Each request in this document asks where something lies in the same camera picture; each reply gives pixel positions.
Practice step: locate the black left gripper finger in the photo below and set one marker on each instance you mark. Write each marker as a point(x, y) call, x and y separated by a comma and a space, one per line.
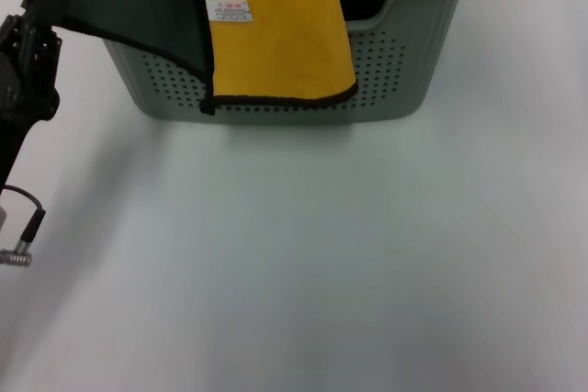
point(11, 38)
point(43, 41)

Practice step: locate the grey-green perforated storage box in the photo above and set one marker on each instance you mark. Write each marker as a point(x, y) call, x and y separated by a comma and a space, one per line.
point(390, 66)

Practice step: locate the yellow and green black-edged towel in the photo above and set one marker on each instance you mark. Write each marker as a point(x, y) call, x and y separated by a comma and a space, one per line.
point(138, 2)

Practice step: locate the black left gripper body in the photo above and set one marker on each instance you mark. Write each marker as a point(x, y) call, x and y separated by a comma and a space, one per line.
point(27, 98)

